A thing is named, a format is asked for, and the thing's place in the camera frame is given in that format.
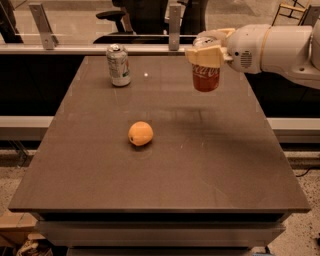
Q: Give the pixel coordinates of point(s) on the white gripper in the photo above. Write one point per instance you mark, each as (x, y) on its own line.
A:
(244, 48)

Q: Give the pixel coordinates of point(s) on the left metal glass bracket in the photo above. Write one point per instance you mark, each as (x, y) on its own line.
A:
(48, 39)

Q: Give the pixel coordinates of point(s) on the metal glass bracket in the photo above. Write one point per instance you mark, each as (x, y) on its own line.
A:
(48, 39)
(174, 26)
(311, 16)

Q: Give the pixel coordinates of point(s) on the white green soda can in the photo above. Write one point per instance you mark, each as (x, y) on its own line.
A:
(117, 58)

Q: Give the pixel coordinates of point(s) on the cardboard box on floor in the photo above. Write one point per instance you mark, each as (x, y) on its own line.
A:
(16, 228)

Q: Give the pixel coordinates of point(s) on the black office chair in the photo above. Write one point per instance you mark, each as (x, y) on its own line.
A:
(143, 21)

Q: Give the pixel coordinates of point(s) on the right metal glass bracket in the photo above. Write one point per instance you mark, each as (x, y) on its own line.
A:
(311, 16)

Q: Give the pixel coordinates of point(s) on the orange fruit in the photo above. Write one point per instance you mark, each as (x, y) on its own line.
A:
(140, 133)

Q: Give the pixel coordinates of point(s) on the red coke can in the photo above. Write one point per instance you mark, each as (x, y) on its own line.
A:
(205, 79)

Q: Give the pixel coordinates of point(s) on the middle metal glass bracket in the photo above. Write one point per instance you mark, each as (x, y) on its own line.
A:
(174, 26)

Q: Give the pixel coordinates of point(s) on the brown table with drawers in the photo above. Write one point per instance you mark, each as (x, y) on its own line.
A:
(214, 174)

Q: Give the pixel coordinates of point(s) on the wooden chair in background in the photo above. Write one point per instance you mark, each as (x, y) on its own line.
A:
(294, 10)

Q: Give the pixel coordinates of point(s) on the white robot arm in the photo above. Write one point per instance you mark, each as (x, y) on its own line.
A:
(290, 51)

